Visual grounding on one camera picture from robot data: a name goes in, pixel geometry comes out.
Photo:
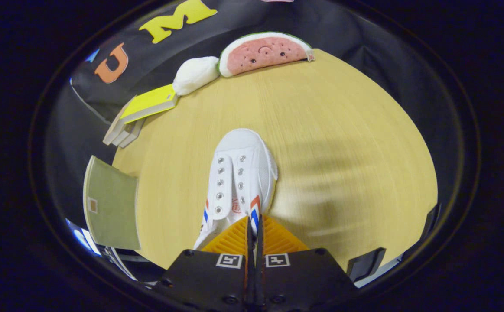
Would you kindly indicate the pale grey book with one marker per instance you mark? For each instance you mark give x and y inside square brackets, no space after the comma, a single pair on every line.
[125,135]
[134,134]

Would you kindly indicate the yellow cover book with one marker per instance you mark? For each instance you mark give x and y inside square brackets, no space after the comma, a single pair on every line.
[147,102]

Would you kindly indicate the black plastic block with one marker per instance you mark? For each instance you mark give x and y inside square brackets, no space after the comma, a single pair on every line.
[364,264]

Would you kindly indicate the computer monitor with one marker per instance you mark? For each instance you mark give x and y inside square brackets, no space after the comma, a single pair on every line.
[80,238]

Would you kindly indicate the beige cover book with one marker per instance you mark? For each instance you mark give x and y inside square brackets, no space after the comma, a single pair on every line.
[114,130]

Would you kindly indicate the watermelon slice plush toy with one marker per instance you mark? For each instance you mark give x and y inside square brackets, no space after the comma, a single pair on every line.
[265,54]

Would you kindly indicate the white plush toy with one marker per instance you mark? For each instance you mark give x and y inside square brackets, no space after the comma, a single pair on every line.
[193,74]

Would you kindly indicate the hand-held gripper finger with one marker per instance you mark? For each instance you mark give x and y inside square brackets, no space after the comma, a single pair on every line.
[260,286]
[251,286]

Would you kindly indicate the white canvas shoe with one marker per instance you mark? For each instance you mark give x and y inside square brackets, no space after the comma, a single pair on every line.
[243,156]

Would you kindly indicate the black backdrop cloth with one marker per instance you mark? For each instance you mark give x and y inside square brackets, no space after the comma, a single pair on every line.
[243,21]

